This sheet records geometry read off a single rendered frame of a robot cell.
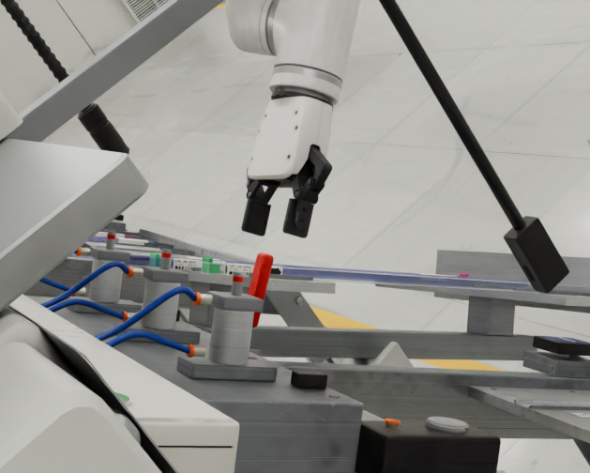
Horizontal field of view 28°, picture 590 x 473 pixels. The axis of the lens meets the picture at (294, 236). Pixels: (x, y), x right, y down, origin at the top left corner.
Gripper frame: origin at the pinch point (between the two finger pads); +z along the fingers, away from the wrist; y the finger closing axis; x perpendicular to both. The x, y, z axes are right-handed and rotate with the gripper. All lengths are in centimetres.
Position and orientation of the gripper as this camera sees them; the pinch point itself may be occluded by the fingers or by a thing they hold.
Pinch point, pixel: (274, 226)
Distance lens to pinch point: 138.0
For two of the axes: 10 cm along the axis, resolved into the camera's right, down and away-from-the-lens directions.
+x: 8.1, 2.4, 5.3
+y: 5.4, 0.2, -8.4
